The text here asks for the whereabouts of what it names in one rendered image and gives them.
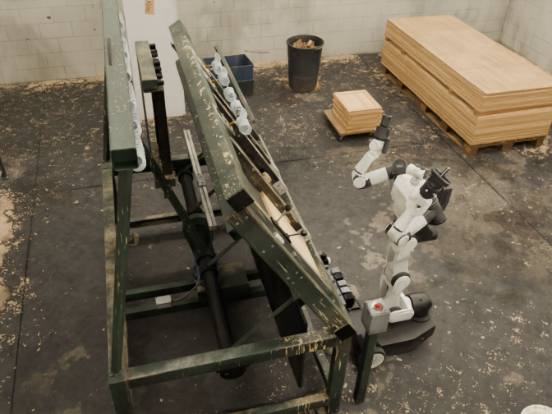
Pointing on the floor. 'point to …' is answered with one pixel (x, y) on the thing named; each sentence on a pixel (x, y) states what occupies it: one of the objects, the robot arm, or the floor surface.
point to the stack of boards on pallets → (467, 82)
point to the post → (365, 366)
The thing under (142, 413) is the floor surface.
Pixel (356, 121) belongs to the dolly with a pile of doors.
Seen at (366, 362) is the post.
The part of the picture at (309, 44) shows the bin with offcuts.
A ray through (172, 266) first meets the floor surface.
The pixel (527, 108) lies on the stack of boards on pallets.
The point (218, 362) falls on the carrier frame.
